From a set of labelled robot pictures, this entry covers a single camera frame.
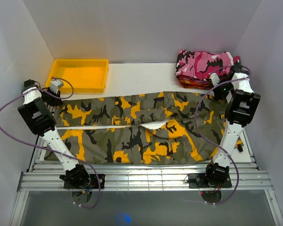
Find aluminium rail frame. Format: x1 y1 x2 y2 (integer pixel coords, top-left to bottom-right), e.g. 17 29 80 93
10 133 283 226

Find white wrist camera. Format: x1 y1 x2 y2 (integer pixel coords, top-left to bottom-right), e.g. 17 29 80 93
49 79 64 93
209 73 220 87

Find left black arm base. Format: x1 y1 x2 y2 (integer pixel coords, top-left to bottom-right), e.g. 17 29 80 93
63 174 106 189

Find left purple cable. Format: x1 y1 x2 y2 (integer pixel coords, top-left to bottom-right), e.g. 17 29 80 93
0 76 102 209

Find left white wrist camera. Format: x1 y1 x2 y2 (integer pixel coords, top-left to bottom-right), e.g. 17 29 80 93
49 79 64 93

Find yellow green camouflage trousers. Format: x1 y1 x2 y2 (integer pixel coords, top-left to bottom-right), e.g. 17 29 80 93
54 91 227 165

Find purple cable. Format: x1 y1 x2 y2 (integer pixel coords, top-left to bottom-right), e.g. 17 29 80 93
188 65 251 205
0 76 102 209

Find pink camouflage folded trousers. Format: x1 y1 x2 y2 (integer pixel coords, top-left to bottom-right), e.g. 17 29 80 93
175 49 241 81

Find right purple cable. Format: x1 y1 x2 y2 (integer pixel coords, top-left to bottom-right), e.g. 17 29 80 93
188 65 251 205

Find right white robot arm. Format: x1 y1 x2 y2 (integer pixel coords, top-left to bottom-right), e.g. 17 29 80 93
203 65 261 188

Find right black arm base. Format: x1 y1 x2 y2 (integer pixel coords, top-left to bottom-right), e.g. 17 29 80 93
183 173 232 189

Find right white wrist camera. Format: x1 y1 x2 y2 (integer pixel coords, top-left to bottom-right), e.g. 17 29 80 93
209 73 220 87

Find orange camouflage folded trousers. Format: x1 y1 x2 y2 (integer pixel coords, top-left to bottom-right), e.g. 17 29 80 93
176 76 213 90

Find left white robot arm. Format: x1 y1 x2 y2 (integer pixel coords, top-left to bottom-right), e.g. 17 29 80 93
18 79 91 188

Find yellow plastic tray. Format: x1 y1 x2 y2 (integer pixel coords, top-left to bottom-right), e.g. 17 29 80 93
45 59 109 94

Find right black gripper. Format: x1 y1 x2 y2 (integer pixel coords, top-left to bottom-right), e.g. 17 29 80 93
211 80 234 100

